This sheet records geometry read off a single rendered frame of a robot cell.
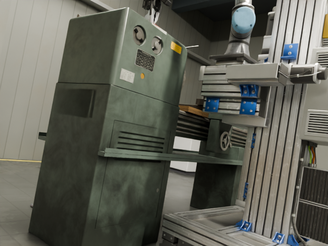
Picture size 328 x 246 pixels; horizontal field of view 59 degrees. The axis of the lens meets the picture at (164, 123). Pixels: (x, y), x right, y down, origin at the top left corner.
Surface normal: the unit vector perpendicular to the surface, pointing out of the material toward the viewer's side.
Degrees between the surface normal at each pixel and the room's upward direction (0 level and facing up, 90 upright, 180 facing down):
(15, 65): 90
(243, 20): 98
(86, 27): 90
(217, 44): 90
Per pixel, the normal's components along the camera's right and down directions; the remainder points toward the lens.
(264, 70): -0.67, -0.15
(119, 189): 0.78, 0.11
